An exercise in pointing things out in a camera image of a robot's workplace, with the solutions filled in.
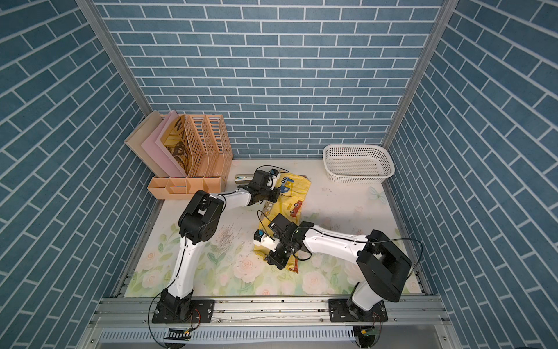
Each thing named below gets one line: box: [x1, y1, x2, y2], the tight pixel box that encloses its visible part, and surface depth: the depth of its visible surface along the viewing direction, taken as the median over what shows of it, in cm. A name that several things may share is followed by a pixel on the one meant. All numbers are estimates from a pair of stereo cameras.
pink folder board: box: [140, 109, 187, 179], surface depth 95 cm
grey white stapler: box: [234, 173, 255, 184], surface depth 113 cm
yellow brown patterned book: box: [160, 114, 193, 176], surface depth 103 cm
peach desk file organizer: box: [147, 114, 234, 200], surface depth 107 cm
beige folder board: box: [124, 110, 169, 179], surface depth 93 cm
